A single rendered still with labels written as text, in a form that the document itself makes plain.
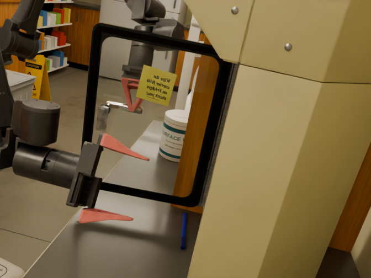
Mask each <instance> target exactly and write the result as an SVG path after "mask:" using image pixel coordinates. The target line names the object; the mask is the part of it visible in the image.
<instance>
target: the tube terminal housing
mask: <svg viewBox="0 0 371 278"><path fill-rule="evenodd" d="M232 91H233V92H232V95H231V96H232V97H231V99H230V100H231V101H230V103H229V108H228V111H227V112H228V113H227V115H226V116H227V117H226V119H225V121H226V122H225V124H224V125H225V126H224V128H223V131H222V132H223V133H222V135H221V140H220V141H221V142H220V144H219V149H218V150H219V151H218V153H217V156H216V157H217V158H216V160H215V161H216V162H215V165H214V169H213V176H212V179H211V183H210V187H209V191H208V196H207V199H206V203H205V207H204V212H203V216H202V218H201V221H200V226H199V230H198V235H197V239H196V242H195V247H194V251H193V255H192V260H191V263H190V267H189V272H188V276H187V278H315V277H316V274H317V272H318V270H319V267H320V265H321V262H322V260H323V258H324V255H325V253H326V250H327V247H328V245H329V243H330V240H331V238H332V235H333V233H334V231H335V228H336V226H337V223H338V220H339V219H340V216H341V213H342V211H343V208H344V206H345V204H346V201H347V199H348V196H349V194H350V192H351V189H352V186H353V184H354V181H355V179H356V177H357V174H358V172H359V169H360V167H361V165H362V162H363V159H364V157H365V155H366V152H367V150H368V147H369V145H370V142H371V0H255V4H254V8H253V12H252V16H251V20H250V25H249V28H248V32H247V36H246V41H245V45H244V48H243V53H242V57H241V61H240V63H239V66H238V70H237V74H236V78H235V83H234V88H233V90H232Z"/></svg>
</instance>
